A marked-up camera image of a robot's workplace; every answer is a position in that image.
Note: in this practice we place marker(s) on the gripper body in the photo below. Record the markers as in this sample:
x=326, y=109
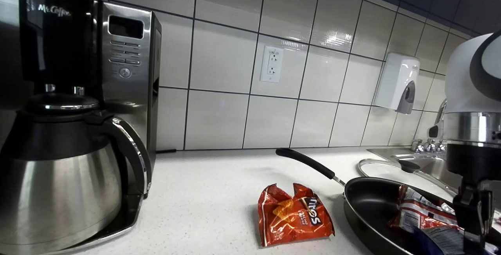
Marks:
x=471, y=161

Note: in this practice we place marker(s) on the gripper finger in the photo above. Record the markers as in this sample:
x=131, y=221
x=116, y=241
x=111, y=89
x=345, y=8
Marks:
x=487, y=212
x=465, y=219

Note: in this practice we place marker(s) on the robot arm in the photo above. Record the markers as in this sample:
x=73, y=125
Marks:
x=465, y=86

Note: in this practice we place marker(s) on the blue snack bag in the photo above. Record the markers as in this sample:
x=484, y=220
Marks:
x=438, y=241

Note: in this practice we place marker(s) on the steel sink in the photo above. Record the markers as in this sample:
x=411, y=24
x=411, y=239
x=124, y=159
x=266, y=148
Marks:
x=434, y=167

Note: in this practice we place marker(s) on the chrome tap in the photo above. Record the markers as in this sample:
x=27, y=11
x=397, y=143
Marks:
x=432, y=131

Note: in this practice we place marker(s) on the red and white snack bag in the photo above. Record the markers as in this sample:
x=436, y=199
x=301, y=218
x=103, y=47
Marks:
x=415, y=212

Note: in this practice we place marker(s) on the glass pan lid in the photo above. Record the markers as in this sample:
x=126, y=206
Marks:
x=375, y=169

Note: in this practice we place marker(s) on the black frying pan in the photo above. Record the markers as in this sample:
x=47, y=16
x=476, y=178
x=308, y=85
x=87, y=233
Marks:
x=368, y=208

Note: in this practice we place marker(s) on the orange chip bag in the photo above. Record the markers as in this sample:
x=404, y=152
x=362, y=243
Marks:
x=293, y=216

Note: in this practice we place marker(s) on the black and steel coffee maker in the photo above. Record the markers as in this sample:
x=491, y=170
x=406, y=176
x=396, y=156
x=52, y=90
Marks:
x=125, y=98

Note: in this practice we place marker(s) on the stainless steel coffee carafe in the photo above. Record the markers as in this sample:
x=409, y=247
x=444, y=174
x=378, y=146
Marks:
x=58, y=184

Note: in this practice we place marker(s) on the white wall soap dispenser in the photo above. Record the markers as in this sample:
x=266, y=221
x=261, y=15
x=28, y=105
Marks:
x=395, y=80

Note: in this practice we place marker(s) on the white wall socket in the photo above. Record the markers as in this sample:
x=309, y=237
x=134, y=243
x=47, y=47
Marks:
x=271, y=64

